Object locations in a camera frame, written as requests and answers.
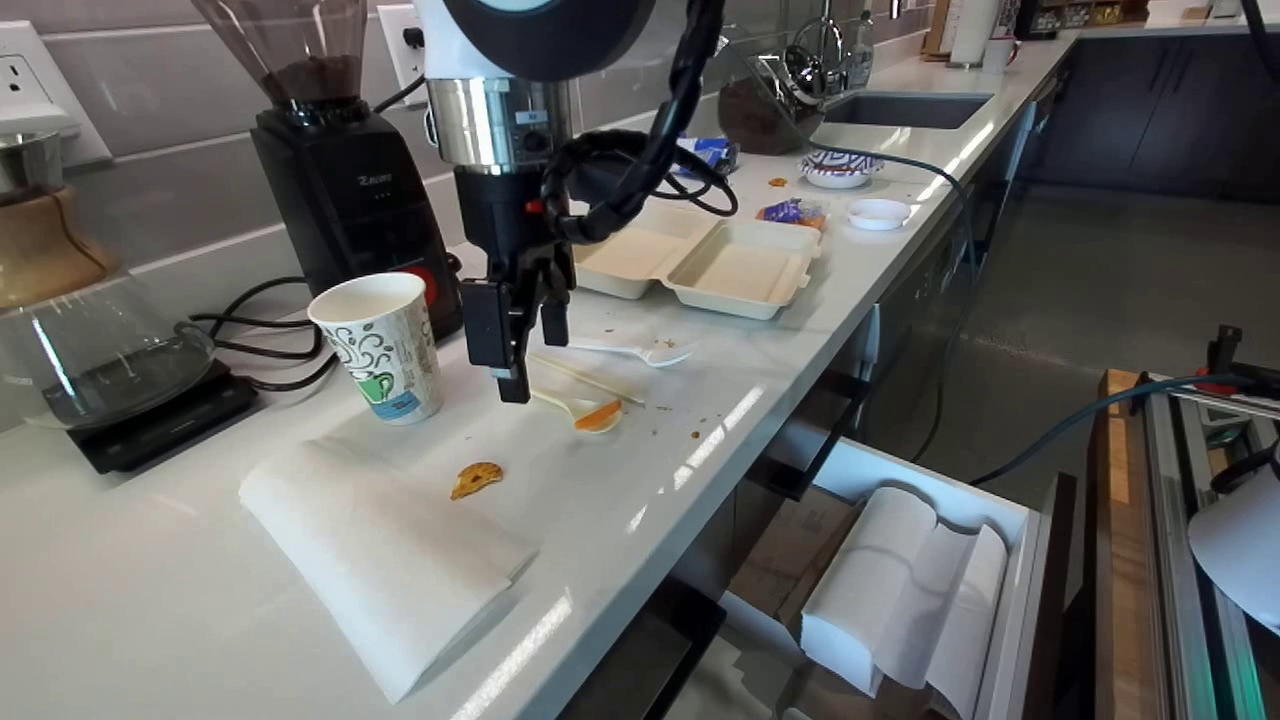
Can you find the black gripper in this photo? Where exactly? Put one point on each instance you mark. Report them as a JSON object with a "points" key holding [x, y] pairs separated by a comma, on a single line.
{"points": [[505, 221]]}

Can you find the orange carrot piece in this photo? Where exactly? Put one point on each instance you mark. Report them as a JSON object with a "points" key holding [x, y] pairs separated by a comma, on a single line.
{"points": [[600, 418]]}

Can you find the cream plastic spoon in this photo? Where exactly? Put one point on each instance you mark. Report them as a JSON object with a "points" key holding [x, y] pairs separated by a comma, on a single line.
{"points": [[617, 424]]}

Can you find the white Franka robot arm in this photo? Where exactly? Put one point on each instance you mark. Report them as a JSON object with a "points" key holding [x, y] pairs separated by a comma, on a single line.
{"points": [[534, 52]]}

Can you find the glass pour-over coffee maker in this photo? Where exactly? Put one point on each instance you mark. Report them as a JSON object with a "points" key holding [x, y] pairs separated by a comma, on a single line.
{"points": [[83, 334]]}

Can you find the cream plastic knife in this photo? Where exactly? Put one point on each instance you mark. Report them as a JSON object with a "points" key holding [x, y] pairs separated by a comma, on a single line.
{"points": [[604, 387]]}

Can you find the clear plastic fork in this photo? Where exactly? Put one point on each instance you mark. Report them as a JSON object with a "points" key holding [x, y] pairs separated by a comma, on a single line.
{"points": [[642, 354]]}

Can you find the printed paper cup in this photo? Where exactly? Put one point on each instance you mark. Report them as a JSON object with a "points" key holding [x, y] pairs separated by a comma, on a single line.
{"points": [[382, 346]]}

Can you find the brown snack piece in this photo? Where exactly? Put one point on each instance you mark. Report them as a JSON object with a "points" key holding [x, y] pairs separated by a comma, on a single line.
{"points": [[478, 483]]}

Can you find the beige clamshell takeout container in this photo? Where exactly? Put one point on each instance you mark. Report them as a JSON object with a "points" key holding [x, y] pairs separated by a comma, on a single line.
{"points": [[720, 267]]}

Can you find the black coffee grinder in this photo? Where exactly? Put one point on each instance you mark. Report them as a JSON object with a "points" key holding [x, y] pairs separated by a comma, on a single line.
{"points": [[343, 203]]}

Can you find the blue snack bag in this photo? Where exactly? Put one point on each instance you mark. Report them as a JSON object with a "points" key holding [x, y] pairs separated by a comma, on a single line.
{"points": [[713, 148]]}

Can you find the orange blue carrot bag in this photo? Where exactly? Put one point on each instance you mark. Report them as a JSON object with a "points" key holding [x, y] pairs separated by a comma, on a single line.
{"points": [[784, 212]]}

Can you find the dark round glass pot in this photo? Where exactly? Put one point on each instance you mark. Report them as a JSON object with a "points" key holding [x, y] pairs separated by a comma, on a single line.
{"points": [[771, 114]]}

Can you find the blue patterned bowl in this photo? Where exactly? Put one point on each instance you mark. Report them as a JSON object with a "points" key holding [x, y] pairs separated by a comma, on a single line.
{"points": [[843, 171]]}

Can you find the white plastic lid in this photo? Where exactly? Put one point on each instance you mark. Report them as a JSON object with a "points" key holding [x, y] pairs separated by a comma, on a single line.
{"points": [[880, 216]]}

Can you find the black kitchen scale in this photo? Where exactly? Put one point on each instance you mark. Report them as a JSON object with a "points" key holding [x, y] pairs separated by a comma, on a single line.
{"points": [[162, 415]]}

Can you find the counter sink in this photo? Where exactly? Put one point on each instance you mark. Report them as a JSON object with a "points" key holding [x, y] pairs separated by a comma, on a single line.
{"points": [[907, 108]]}

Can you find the open white drawer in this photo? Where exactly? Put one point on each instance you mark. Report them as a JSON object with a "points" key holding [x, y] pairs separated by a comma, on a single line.
{"points": [[933, 533]]}

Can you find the wooden board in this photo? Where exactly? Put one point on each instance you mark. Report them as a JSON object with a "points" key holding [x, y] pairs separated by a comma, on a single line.
{"points": [[1125, 561]]}

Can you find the white wall outlet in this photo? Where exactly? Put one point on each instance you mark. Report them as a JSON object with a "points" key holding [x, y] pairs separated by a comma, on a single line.
{"points": [[27, 83], [399, 45]]}

